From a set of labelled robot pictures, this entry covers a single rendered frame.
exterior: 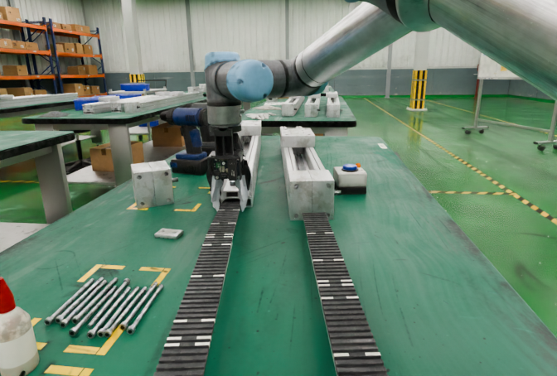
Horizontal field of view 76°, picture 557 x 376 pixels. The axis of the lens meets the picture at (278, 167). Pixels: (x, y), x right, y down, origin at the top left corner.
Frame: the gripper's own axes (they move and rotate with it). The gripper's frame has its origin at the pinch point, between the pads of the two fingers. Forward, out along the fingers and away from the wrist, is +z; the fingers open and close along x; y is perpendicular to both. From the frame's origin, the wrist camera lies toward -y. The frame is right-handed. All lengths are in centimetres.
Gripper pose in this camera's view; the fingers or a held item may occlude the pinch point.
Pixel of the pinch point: (230, 205)
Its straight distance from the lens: 87.9
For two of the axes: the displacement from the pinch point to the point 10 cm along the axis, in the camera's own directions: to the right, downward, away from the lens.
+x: 10.0, -0.1, 0.2
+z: 0.1, 9.7, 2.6
